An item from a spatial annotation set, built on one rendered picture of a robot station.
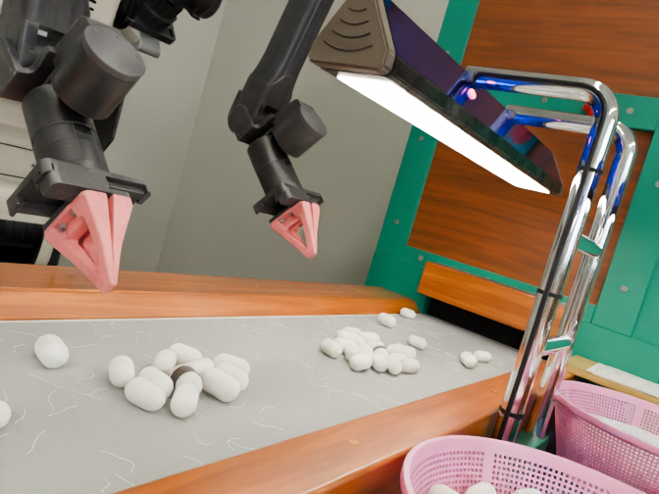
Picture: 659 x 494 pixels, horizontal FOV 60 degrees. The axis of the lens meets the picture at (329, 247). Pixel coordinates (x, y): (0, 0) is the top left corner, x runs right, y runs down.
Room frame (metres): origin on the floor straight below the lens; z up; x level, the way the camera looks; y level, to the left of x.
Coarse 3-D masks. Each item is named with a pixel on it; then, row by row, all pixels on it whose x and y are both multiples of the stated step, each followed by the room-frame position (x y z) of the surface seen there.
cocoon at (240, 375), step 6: (222, 366) 0.50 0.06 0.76; (228, 366) 0.50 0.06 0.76; (228, 372) 0.50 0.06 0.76; (234, 372) 0.50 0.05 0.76; (240, 372) 0.50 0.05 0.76; (240, 378) 0.49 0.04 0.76; (246, 378) 0.50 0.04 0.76; (240, 384) 0.49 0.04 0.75; (246, 384) 0.50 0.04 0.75; (240, 390) 0.50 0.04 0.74
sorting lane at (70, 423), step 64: (64, 320) 0.55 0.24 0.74; (128, 320) 0.61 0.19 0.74; (192, 320) 0.69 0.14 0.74; (256, 320) 0.78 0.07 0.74; (320, 320) 0.89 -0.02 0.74; (0, 384) 0.39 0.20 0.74; (64, 384) 0.42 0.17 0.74; (256, 384) 0.53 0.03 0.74; (320, 384) 0.58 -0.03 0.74; (384, 384) 0.65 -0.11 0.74; (448, 384) 0.73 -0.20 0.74; (0, 448) 0.31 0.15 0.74; (64, 448) 0.33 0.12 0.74; (128, 448) 0.35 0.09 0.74; (192, 448) 0.38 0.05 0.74; (256, 448) 0.40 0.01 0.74
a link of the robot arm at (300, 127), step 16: (240, 112) 0.89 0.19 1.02; (288, 112) 0.87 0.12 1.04; (304, 112) 0.85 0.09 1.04; (240, 128) 0.89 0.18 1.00; (256, 128) 0.88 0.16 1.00; (288, 128) 0.85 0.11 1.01; (304, 128) 0.84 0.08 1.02; (320, 128) 0.86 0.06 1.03; (288, 144) 0.85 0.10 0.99; (304, 144) 0.85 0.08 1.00
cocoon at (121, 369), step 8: (112, 360) 0.45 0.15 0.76; (120, 360) 0.45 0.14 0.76; (128, 360) 0.45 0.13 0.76; (112, 368) 0.44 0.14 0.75; (120, 368) 0.44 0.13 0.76; (128, 368) 0.44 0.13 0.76; (112, 376) 0.43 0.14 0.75; (120, 376) 0.43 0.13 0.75; (128, 376) 0.44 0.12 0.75; (120, 384) 0.43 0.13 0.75
